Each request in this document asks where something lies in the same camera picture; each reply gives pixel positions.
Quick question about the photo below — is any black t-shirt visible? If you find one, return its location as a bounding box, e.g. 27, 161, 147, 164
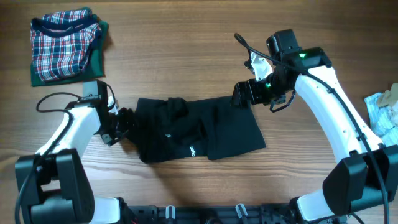
127, 96, 266, 164

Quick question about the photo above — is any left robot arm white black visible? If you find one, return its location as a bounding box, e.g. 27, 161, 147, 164
14, 80, 138, 223

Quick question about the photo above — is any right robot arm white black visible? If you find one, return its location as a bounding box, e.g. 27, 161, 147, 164
231, 29, 397, 223

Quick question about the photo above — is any green folded shirt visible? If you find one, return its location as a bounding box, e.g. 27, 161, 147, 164
30, 7, 110, 88

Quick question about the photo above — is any plaid folded shirt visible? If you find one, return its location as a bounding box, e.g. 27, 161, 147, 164
30, 9, 102, 82

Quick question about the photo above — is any crumpled light blue cloth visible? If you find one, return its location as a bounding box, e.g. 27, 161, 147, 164
364, 93, 397, 146

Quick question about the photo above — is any beige crumpled cloth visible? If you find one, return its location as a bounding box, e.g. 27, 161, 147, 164
376, 83, 398, 108

